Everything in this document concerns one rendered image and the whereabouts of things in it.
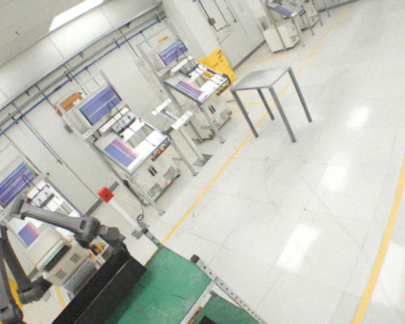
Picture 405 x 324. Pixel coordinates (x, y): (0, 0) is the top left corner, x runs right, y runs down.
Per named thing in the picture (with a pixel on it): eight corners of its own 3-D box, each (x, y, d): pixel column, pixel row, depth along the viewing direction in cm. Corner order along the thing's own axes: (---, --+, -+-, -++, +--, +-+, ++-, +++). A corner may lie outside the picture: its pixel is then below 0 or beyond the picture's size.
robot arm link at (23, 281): (6, 218, 111) (-12, 225, 108) (-3, 225, 99) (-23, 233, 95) (44, 293, 118) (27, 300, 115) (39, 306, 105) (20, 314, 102)
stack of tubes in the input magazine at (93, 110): (121, 101, 339) (109, 85, 327) (93, 125, 317) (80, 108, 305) (117, 102, 349) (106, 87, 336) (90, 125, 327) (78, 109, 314)
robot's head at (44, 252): (35, 257, 130) (20, 252, 117) (59, 231, 139) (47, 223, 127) (50, 274, 127) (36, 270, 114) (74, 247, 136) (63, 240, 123)
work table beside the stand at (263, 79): (294, 143, 305) (269, 85, 268) (255, 137, 363) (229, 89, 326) (312, 121, 319) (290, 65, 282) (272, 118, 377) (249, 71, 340)
